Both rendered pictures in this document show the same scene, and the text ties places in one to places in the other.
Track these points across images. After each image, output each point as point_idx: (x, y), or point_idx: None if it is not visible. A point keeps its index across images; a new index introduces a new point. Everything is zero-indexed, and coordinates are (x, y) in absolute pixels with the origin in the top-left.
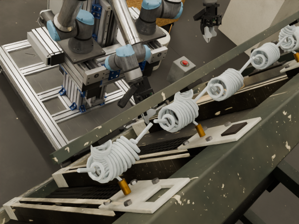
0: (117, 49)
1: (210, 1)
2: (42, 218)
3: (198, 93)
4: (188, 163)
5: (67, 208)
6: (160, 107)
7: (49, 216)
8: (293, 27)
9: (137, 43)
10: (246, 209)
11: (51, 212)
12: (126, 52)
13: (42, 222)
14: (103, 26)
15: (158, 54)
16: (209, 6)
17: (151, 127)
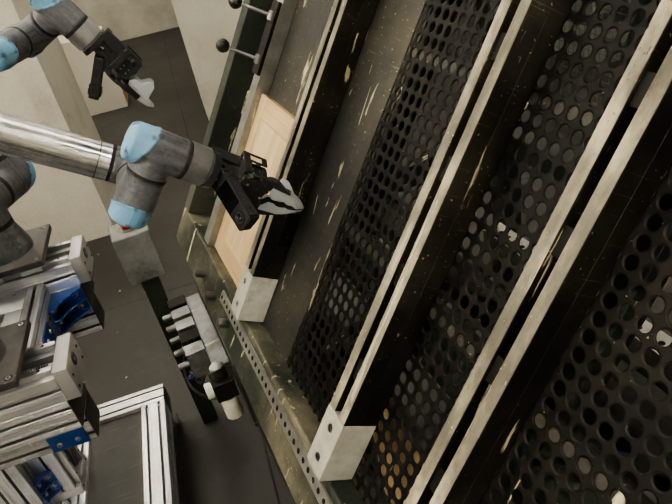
0: (131, 142)
1: (94, 31)
2: (556, 334)
3: (215, 206)
4: None
5: (622, 148)
6: (201, 293)
7: (580, 280)
8: None
9: (116, 147)
10: None
11: (589, 245)
12: (151, 131)
13: (554, 353)
14: None
15: (83, 251)
16: (102, 41)
17: (272, 265)
